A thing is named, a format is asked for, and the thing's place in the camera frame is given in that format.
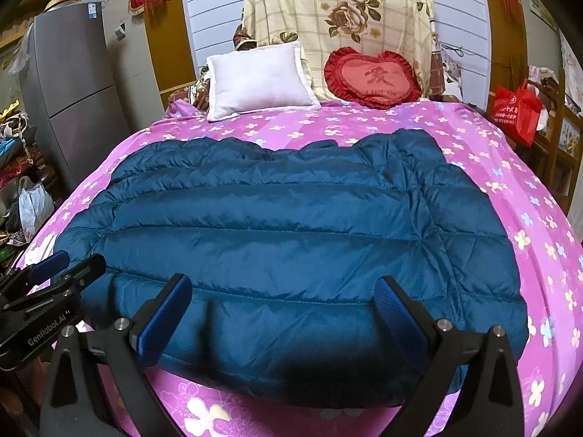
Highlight white plastic bag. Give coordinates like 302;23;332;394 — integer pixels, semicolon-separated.
18;175;55;237

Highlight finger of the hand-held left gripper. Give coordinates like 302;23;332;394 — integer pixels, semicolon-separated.
0;250;70;293
9;255;107;316

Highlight red shopping bag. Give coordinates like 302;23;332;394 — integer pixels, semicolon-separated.
489;79;545;149

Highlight pink floral bed sheet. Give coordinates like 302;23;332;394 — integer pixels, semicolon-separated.
27;98;583;437

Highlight teal quilted down jacket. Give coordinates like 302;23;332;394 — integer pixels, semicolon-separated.
52;128;530;409

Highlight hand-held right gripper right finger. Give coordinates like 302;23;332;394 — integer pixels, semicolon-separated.
373;275;524;437

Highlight cream rose-print quilt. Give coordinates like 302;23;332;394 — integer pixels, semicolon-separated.
241;0;435;101

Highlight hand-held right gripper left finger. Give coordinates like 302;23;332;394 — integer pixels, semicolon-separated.
39;273;194;437

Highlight pile of assorted clothes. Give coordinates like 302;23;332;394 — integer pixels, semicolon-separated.
0;100;55;247

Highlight grey refrigerator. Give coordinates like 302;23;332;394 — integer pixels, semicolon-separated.
20;0;133;192

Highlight small white cloth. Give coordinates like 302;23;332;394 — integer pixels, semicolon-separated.
32;231;59;260

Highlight red heart-shaped cushion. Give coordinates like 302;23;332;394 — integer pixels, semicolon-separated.
324;47;422;110

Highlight white square pillow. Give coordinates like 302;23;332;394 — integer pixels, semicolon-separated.
206;41;322;122

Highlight wooden chair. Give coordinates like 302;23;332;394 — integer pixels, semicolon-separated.
528;66;583;210

